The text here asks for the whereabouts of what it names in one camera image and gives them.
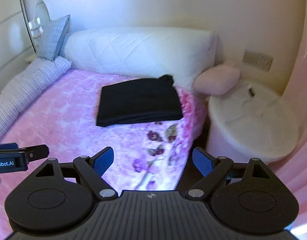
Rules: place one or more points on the white bedside shelf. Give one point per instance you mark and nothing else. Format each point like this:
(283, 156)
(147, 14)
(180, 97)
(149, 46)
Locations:
(242, 127)

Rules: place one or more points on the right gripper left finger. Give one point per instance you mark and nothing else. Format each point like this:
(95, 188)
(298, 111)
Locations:
(90, 171)

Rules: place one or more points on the black trousers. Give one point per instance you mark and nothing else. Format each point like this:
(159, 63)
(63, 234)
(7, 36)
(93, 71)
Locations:
(139, 101)

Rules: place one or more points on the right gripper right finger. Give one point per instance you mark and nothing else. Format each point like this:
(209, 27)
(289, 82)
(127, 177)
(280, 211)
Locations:
(214, 170)

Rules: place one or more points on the double wall socket plate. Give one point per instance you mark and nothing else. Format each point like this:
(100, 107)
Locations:
(259, 60)

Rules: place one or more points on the round wall mirror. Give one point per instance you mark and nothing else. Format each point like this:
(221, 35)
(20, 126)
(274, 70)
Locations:
(42, 13)

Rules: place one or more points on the pink plush pillow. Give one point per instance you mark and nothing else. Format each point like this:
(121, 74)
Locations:
(217, 80)

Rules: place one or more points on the grey checked pillow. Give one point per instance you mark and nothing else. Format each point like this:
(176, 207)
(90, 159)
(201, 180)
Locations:
(52, 38)

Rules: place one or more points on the white striped quilt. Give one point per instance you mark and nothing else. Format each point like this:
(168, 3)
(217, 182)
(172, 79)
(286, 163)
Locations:
(27, 86)

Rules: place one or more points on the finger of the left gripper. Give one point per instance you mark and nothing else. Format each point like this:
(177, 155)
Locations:
(34, 153)

